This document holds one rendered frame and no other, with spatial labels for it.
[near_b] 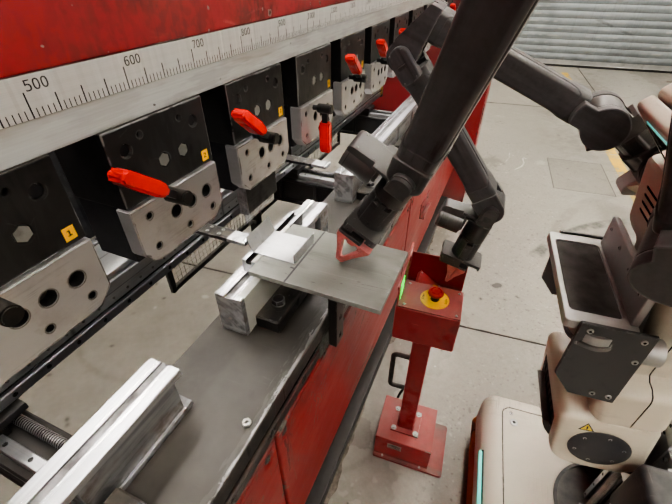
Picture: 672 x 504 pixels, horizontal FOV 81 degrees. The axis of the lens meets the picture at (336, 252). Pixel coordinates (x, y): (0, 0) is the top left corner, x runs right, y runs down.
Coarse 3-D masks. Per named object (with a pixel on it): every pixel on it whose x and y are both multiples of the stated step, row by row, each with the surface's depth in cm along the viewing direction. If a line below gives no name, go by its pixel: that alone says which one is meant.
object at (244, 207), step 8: (272, 176) 76; (264, 184) 74; (272, 184) 76; (240, 192) 69; (248, 192) 69; (256, 192) 72; (264, 192) 74; (272, 192) 77; (240, 200) 70; (248, 200) 70; (256, 200) 72; (264, 200) 75; (272, 200) 80; (240, 208) 71; (248, 208) 70; (256, 208) 75; (248, 216) 73
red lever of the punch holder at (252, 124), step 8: (232, 112) 52; (240, 112) 51; (248, 112) 52; (240, 120) 52; (248, 120) 52; (256, 120) 54; (248, 128) 55; (256, 128) 55; (264, 128) 56; (256, 136) 60; (264, 136) 58; (272, 136) 59
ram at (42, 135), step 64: (0, 0) 28; (64, 0) 32; (128, 0) 37; (192, 0) 44; (256, 0) 54; (320, 0) 70; (0, 64) 29; (64, 64) 34; (256, 64) 58; (64, 128) 35
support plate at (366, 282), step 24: (336, 240) 82; (264, 264) 76; (288, 264) 76; (312, 264) 76; (336, 264) 76; (360, 264) 76; (384, 264) 76; (312, 288) 70; (336, 288) 70; (360, 288) 70; (384, 288) 70
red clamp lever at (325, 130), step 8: (320, 104) 75; (328, 104) 75; (320, 112) 76; (328, 112) 75; (328, 120) 77; (320, 128) 78; (328, 128) 77; (320, 136) 79; (328, 136) 78; (320, 144) 80; (328, 144) 79; (328, 152) 81
